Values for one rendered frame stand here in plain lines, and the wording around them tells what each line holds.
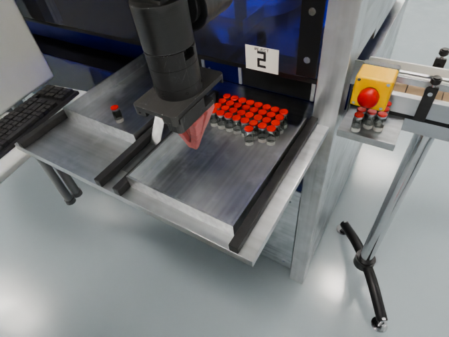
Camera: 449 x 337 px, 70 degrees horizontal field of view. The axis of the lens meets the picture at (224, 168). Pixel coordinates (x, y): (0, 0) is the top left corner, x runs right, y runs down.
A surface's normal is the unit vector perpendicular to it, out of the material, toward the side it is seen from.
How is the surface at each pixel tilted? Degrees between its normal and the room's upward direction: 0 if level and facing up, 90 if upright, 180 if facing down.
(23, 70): 90
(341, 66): 90
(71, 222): 0
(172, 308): 0
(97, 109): 0
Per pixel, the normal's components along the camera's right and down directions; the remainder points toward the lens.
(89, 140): -0.08, -0.69
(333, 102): -0.51, 0.65
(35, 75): 0.92, 0.22
